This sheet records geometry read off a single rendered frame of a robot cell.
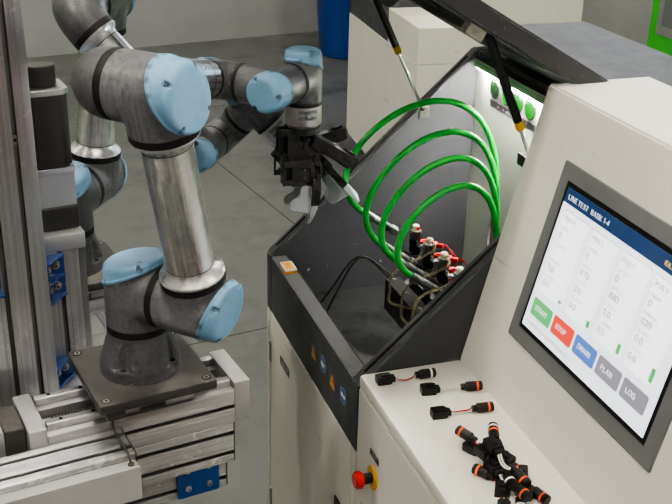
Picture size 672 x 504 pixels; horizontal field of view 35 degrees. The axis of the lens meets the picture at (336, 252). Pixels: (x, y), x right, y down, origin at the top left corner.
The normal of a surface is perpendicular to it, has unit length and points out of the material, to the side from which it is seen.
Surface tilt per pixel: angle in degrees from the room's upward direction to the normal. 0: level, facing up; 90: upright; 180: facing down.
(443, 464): 0
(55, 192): 90
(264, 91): 90
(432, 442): 0
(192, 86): 83
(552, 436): 76
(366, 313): 0
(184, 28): 90
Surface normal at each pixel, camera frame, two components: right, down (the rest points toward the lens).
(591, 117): -0.91, -0.11
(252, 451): 0.02, -0.91
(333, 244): 0.32, 0.40
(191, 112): 0.87, 0.10
